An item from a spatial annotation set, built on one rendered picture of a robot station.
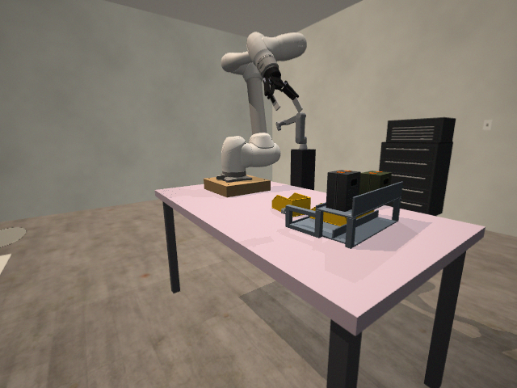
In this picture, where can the olive green case with orange latches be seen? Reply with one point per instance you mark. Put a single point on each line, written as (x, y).
(373, 180)

